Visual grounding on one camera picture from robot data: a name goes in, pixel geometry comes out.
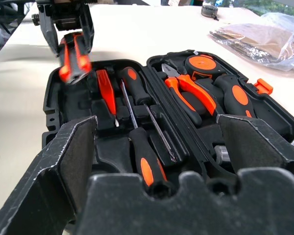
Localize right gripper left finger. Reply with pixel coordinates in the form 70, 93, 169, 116
0, 115, 98, 235

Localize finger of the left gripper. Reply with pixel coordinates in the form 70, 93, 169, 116
38, 10, 61, 58
77, 5, 96, 54

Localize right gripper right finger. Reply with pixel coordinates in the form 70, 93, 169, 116
216, 114, 294, 187

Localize orange black utility knife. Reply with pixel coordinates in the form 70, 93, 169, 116
58, 31, 93, 85

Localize orange tester screwdriver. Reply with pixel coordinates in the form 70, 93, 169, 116
95, 69, 120, 128

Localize thin-shaft black orange screwdriver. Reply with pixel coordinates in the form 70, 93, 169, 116
117, 66, 178, 163

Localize thick-shaft black orange screwdriver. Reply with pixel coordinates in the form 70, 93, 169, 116
119, 78, 173, 196

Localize black plastic tool case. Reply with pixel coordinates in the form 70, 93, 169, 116
41, 48, 294, 196

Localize black orange claw hammer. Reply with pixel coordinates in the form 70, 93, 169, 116
213, 74, 294, 166

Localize orange black pliers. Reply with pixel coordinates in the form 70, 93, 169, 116
161, 62, 218, 126

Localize orange black tape measure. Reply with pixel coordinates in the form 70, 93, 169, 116
165, 49, 218, 82

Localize clear bag of brown cardboard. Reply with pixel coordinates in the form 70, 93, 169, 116
208, 12, 294, 73

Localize small round black case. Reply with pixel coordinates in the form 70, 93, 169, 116
200, 4, 220, 22

